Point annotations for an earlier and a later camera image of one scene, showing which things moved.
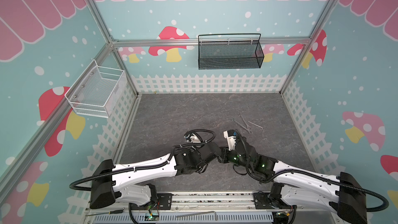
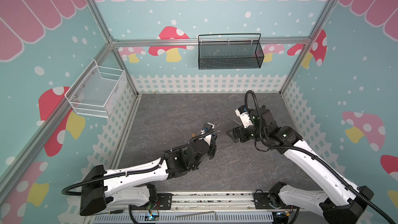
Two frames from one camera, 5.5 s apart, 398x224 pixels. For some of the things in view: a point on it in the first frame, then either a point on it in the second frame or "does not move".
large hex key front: [199, 213] does not move
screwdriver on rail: [112, 212] does not move
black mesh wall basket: [229, 51] does not move
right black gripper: [231, 154] → [236, 133]
